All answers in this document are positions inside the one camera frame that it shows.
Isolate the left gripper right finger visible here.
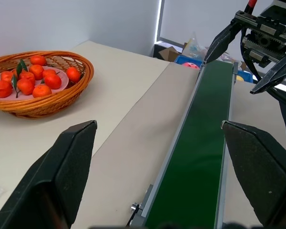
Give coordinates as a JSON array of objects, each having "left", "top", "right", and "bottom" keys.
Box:
[{"left": 220, "top": 120, "right": 286, "bottom": 229}]

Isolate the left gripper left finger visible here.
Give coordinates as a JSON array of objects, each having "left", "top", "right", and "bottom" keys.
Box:
[{"left": 0, "top": 120, "right": 98, "bottom": 229}]

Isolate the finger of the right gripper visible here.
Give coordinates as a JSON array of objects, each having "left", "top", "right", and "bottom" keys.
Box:
[
  {"left": 203, "top": 20, "right": 242, "bottom": 65},
  {"left": 249, "top": 54, "right": 286, "bottom": 95}
]

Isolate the green conveyor belt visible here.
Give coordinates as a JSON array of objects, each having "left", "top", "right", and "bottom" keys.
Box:
[{"left": 125, "top": 60, "right": 239, "bottom": 229}]

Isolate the blue plastic bin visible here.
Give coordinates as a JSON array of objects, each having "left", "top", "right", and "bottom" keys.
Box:
[
  {"left": 236, "top": 70, "right": 255, "bottom": 84},
  {"left": 173, "top": 55, "right": 204, "bottom": 70}
]

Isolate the clear plastic bag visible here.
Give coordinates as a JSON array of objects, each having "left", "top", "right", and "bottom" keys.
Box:
[{"left": 182, "top": 32, "right": 207, "bottom": 61}]

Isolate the brown cardboard box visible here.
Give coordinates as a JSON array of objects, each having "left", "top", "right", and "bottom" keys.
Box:
[{"left": 158, "top": 46, "right": 184, "bottom": 63}]

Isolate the woven wicker basket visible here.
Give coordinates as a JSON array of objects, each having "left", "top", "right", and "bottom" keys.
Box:
[{"left": 0, "top": 50, "right": 95, "bottom": 119}]

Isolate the orange tangerine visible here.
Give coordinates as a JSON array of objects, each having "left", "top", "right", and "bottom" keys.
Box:
[
  {"left": 66, "top": 67, "right": 82, "bottom": 83},
  {"left": 44, "top": 74, "right": 62, "bottom": 90},
  {"left": 42, "top": 69, "right": 57, "bottom": 78},
  {"left": 30, "top": 55, "right": 47, "bottom": 66},
  {"left": 0, "top": 80, "right": 13, "bottom": 98},
  {"left": 19, "top": 71, "right": 36, "bottom": 84},
  {"left": 0, "top": 71, "right": 14, "bottom": 84},
  {"left": 29, "top": 64, "right": 45, "bottom": 81},
  {"left": 16, "top": 78, "right": 35, "bottom": 95},
  {"left": 32, "top": 84, "right": 52, "bottom": 98}
]

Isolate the pink plate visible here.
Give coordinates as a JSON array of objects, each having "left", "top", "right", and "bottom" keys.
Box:
[{"left": 0, "top": 66, "right": 70, "bottom": 100}]

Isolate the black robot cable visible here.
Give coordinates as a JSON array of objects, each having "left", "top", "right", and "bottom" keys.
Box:
[{"left": 239, "top": 28, "right": 264, "bottom": 83}]

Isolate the red handle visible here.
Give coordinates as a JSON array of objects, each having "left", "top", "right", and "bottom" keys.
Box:
[{"left": 244, "top": 0, "right": 258, "bottom": 13}]

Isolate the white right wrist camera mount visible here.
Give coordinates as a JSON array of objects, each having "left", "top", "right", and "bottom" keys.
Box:
[{"left": 269, "top": 0, "right": 286, "bottom": 10}]

